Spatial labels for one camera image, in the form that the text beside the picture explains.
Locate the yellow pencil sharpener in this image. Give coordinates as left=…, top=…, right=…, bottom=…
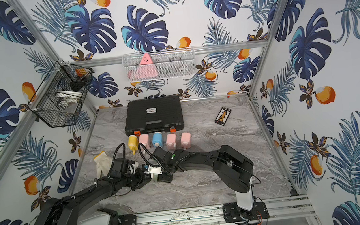
left=128, top=135, right=139, bottom=155

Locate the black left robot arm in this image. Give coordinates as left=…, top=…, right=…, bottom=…
left=34, top=157, right=151, bottom=225

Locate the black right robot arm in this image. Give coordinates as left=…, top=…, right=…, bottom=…
left=138, top=143, right=256, bottom=212

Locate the white work glove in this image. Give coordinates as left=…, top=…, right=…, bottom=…
left=94, top=151, right=112, bottom=179

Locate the black plastic tool case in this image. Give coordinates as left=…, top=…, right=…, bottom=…
left=125, top=95, right=185, bottom=136

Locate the pink triangular object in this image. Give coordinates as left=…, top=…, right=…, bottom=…
left=134, top=53, right=159, bottom=80

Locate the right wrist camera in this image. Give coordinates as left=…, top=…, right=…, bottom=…
left=142, top=164, right=162, bottom=175

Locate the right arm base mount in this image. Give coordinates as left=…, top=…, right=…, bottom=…
left=222, top=201, right=270, bottom=224

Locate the white wire mesh basket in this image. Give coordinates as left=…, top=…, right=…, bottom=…
left=122, top=47, right=196, bottom=82

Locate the black wire basket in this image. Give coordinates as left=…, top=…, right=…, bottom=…
left=26, top=62, right=94, bottom=128

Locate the aluminium front rail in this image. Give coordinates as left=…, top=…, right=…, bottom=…
left=51, top=192, right=316, bottom=225

